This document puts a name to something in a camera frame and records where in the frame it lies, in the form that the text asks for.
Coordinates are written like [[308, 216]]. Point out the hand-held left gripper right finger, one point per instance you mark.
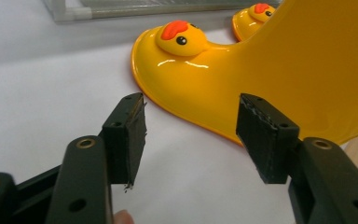
[[270, 146]]

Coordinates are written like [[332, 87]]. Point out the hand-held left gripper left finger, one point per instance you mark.
[[121, 140]]

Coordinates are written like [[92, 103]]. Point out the clear rack with white tube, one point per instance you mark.
[[112, 8]]

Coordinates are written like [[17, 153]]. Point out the yellow duck-shaped plastic piece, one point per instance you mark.
[[261, 74], [254, 18]]

